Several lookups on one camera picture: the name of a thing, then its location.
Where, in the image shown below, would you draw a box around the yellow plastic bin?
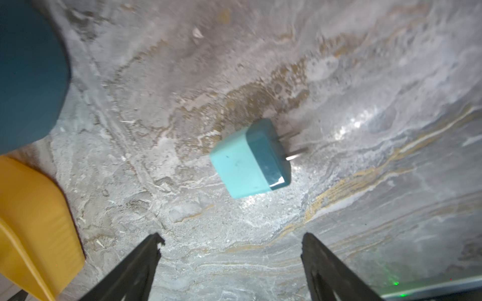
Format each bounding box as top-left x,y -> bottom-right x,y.
1,156 -> 85,300

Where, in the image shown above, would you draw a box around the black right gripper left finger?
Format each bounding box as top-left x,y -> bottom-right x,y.
81,233 -> 165,300

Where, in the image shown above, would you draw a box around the dark teal plastic bin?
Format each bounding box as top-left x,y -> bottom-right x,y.
1,1 -> 71,154

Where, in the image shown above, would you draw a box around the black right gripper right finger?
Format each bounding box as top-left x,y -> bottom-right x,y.
301,233 -> 382,300

